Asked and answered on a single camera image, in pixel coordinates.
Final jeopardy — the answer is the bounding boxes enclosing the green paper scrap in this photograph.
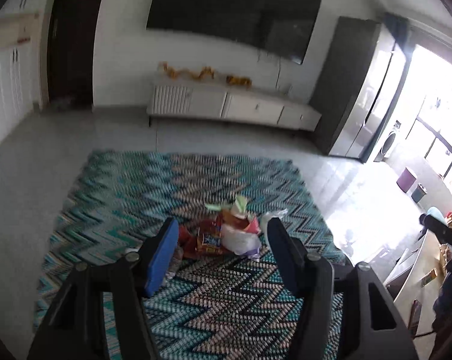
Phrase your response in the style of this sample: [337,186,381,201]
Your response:
[205,195,252,219]

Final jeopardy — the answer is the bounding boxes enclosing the dark brown entrance door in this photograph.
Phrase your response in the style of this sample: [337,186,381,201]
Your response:
[47,0,101,111]

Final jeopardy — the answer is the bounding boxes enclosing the teal window curtain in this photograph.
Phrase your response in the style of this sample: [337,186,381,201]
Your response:
[383,12,411,52]

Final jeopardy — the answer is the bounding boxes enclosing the orange white wrapper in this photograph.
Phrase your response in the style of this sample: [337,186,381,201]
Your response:
[220,209,261,235]

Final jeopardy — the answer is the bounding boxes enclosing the white purple plastic bag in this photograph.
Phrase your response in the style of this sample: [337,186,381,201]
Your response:
[221,224,262,258]

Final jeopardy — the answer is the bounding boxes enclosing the teal small bin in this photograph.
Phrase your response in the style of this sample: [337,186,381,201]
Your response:
[411,183,427,203]

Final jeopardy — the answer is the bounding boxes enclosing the silver double-door refrigerator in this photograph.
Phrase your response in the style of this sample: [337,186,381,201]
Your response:
[309,16,406,164]

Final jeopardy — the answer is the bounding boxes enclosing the large black wall television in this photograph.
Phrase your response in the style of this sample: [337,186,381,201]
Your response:
[146,0,321,64]

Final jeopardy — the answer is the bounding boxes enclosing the red snack bag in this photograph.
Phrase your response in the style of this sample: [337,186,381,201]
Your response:
[178,219,230,259]

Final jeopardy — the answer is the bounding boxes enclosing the white TV cables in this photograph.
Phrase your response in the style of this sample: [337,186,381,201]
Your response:
[256,49,291,93]

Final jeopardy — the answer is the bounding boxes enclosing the teal zigzag woven rug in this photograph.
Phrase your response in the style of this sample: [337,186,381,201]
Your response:
[35,150,346,359]

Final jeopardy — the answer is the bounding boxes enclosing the white low TV cabinet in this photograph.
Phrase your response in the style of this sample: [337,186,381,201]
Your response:
[147,76,321,132]

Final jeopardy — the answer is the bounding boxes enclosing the golden tiger figurine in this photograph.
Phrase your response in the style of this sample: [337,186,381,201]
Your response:
[226,75,252,88]

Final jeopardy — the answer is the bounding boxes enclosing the purple small bin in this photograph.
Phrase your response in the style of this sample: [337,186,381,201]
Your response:
[396,167,417,193]

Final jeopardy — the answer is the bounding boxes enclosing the white front-load washing machine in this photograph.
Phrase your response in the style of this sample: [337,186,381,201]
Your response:
[374,120,402,163]

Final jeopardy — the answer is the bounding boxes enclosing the white wall cupboard unit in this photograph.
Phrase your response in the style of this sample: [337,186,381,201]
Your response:
[0,0,38,143]

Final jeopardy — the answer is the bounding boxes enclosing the golden dragon figurine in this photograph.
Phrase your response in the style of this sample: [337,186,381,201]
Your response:
[158,62,215,81]

